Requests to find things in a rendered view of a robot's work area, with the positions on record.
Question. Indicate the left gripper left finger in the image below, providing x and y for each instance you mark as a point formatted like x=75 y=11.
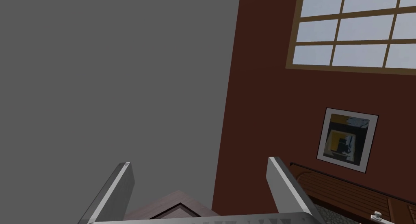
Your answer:
x=113 y=194

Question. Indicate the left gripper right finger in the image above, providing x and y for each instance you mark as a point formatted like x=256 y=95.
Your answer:
x=289 y=191

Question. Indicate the brown wooden cabinet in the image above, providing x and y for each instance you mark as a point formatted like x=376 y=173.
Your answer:
x=351 y=193

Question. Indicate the white framed abstract picture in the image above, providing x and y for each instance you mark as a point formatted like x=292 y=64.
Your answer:
x=347 y=139

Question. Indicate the silver faucet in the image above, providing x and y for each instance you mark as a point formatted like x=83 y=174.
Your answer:
x=377 y=215

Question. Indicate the wooden framed window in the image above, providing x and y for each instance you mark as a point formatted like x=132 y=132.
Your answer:
x=354 y=29

